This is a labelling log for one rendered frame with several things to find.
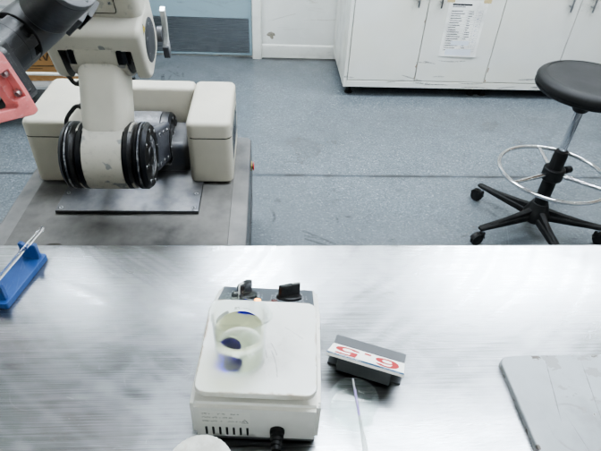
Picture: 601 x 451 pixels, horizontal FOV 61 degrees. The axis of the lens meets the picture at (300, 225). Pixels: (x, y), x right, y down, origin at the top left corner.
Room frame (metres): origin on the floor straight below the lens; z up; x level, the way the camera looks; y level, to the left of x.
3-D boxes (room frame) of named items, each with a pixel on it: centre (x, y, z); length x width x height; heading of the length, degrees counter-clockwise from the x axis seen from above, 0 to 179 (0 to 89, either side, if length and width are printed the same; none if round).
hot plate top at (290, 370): (0.33, 0.04, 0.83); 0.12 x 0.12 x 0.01; 1
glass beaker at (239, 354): (0.31, 0.05, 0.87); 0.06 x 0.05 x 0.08; 80
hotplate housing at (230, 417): (0.36, 0.04, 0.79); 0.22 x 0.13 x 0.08; 1
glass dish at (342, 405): (0.31, -0.07, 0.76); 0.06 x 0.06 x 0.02
